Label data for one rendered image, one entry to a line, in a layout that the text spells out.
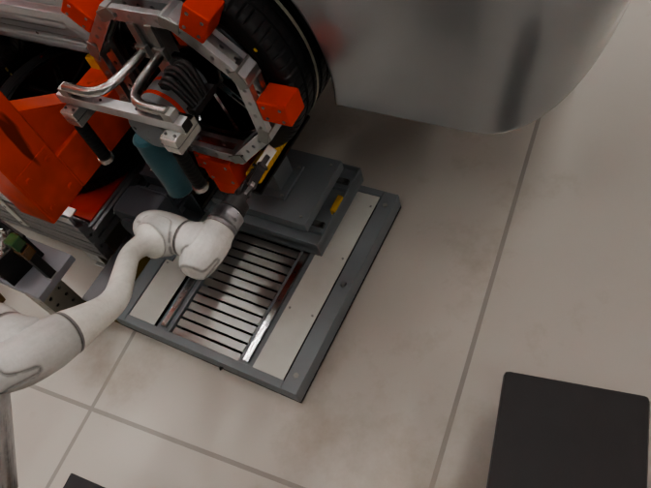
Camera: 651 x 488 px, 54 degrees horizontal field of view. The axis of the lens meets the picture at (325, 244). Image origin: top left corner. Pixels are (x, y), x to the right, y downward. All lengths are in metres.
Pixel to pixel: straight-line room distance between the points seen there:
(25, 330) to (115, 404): 1.07
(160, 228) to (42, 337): 0.51
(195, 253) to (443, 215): 1.06
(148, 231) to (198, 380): 0.74
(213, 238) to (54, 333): 0.50
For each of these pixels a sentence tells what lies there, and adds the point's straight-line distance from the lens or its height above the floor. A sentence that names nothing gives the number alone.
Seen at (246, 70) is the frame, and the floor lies 0.97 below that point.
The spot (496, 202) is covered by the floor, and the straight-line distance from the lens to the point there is 2.43.
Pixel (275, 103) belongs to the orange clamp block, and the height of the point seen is 0.88.
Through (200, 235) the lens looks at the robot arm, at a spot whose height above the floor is 0.69.
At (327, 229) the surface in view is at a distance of 2.26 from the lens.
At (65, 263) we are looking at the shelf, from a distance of 2.21.
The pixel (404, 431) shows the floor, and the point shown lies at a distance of 2.06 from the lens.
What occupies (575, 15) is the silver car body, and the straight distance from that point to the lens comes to 1.42.
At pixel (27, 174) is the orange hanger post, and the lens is 2.11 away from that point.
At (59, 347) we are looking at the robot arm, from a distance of 1.39.
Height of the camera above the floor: 1.96
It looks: 55 degrees down
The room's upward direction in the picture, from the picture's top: 22 degrees counter-clockwise
